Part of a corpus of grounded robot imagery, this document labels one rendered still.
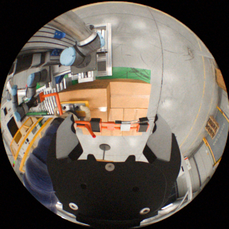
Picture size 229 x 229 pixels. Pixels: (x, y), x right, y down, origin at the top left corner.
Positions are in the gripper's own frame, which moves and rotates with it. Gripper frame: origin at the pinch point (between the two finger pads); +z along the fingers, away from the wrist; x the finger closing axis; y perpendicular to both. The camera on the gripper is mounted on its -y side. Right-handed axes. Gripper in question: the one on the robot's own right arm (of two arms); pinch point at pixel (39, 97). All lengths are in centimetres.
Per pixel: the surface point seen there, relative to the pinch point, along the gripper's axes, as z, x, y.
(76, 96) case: 23.9, -10.8, 29.5
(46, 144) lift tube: -31.1, -16.9, 33.9
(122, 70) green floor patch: 118, 14, 80
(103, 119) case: 24, -38, 57
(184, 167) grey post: -25, -194, 305
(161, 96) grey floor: 118, -31, 179
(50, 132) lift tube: -22.2, -16.4, 31.3
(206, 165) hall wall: -185, -442, 980
